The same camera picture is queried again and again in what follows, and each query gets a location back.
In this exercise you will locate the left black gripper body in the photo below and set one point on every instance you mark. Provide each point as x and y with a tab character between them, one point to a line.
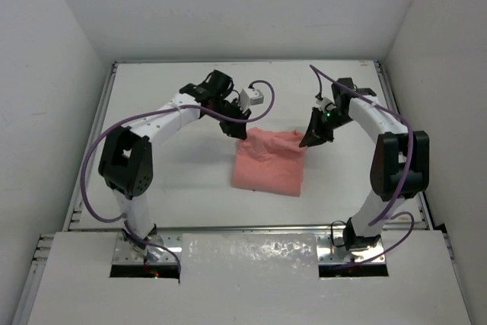
231	120

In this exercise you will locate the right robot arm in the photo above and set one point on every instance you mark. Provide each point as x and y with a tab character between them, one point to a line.
400	165

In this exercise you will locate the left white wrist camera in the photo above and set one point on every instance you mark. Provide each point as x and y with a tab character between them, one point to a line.
250	97

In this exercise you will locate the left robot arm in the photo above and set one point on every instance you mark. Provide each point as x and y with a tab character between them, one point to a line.
126	163

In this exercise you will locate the salmon pink t-shirt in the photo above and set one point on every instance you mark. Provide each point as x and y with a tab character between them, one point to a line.
270	162

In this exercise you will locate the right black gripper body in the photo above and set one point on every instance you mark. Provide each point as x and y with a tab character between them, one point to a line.
323	123

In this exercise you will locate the white front cover panel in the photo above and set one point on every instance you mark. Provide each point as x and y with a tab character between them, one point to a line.
247	279

